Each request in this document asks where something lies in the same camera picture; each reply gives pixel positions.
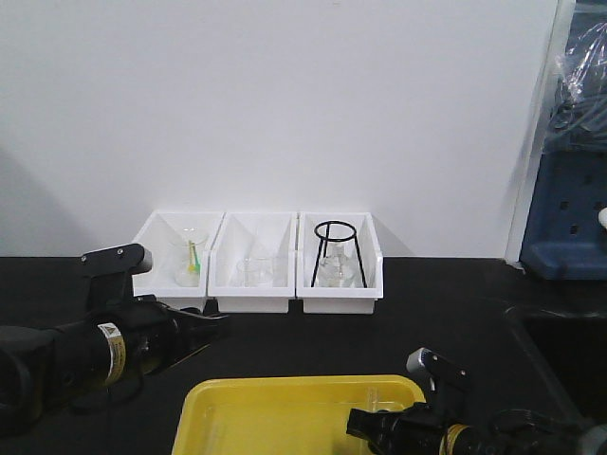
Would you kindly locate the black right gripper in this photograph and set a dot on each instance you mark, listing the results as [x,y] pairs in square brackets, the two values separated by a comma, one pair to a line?
[423,428]

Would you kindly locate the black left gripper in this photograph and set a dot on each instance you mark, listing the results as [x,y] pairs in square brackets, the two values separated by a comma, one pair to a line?
[140,334]

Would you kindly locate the tall glass test tube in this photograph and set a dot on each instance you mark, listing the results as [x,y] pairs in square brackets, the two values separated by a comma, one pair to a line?
[372,399]

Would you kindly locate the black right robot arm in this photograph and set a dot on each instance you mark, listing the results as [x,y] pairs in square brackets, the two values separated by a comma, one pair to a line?
[519,431]

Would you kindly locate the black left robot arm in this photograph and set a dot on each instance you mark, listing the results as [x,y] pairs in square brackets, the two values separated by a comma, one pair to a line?
[46,369]

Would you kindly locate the yellow plastic tray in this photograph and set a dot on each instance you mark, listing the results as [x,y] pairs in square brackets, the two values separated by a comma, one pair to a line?
[283,415]

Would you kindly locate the glass beaker in left bin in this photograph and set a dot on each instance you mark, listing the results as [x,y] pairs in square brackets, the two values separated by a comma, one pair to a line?
[187,266]

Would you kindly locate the glass beaker in bin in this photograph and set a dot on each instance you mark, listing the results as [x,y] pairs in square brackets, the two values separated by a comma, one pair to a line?
[256,271]
[187,266]

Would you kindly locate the green yellow stirrer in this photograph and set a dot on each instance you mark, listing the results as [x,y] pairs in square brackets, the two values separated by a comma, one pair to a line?
[193,264]

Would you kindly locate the white bin left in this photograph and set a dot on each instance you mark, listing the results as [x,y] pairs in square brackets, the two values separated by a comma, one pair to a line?
[157,235]

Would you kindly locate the white bin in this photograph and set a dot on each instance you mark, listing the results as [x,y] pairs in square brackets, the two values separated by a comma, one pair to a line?
[157,235]
[332,300]
[254,234]

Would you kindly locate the glass beaker in middle bin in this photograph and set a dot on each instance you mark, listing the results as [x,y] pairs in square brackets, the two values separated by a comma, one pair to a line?
[256,271]

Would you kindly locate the white bin middle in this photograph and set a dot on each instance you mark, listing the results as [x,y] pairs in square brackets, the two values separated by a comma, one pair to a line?
[254,234]

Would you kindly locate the glass flask in right bin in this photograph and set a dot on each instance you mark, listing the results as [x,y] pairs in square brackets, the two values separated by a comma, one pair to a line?
[336,269]

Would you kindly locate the white bin right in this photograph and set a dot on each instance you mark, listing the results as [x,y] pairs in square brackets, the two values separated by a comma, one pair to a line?
[332,300]

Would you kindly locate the black lab sink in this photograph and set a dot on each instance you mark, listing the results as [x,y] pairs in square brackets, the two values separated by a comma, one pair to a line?
[568,351]

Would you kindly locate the blue pegboard drying rack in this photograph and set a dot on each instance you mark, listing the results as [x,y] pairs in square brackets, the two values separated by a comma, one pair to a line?
[563,239]

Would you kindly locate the clear plastic bag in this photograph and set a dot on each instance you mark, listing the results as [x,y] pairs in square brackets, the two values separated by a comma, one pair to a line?
[578,117]

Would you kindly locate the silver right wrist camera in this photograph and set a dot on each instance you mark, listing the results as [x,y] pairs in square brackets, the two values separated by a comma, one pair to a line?
[433,372]

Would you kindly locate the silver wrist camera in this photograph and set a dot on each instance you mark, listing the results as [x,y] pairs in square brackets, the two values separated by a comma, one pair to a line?
[132,259]
[433,372]

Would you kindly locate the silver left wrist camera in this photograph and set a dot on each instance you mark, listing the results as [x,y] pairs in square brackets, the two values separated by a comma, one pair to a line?
[132,259]

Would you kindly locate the black wire tripod stand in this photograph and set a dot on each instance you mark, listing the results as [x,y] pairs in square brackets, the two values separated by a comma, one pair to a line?
[339,232]

